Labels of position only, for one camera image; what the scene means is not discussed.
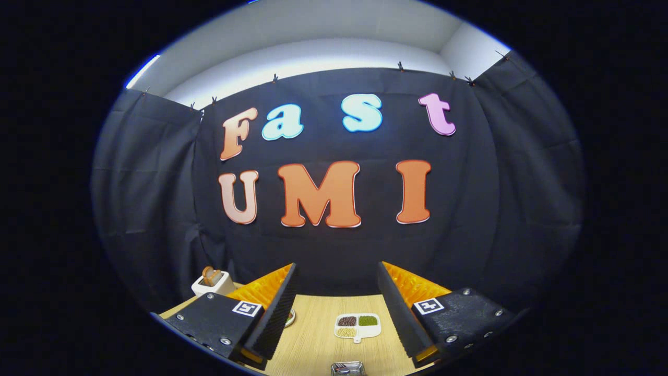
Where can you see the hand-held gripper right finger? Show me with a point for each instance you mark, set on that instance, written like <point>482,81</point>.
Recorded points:
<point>399,313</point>

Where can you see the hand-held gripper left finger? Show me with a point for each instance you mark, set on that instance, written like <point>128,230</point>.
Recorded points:
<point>276,313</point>

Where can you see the oval white plate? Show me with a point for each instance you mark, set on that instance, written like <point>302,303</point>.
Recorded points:
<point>290,317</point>

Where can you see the pile of green beans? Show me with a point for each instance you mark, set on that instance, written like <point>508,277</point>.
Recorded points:
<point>368,320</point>

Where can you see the white divided tray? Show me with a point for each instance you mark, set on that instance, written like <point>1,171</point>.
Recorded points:
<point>371,332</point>

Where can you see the pile of red beans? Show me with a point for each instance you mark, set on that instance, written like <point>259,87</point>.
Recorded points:
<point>347,321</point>

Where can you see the pile of yellow soybeans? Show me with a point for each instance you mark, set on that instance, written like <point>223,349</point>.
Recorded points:
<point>346,332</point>

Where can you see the white toaster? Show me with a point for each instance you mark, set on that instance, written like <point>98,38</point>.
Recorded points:
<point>222,287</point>

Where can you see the perforated metal basket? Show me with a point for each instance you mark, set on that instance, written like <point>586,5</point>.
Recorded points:
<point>360,365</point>

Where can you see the brown bread slice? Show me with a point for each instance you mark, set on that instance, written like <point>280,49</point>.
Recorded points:
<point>210,275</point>

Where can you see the row of cloth clips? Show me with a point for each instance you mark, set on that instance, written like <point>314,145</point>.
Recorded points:
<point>275,78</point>

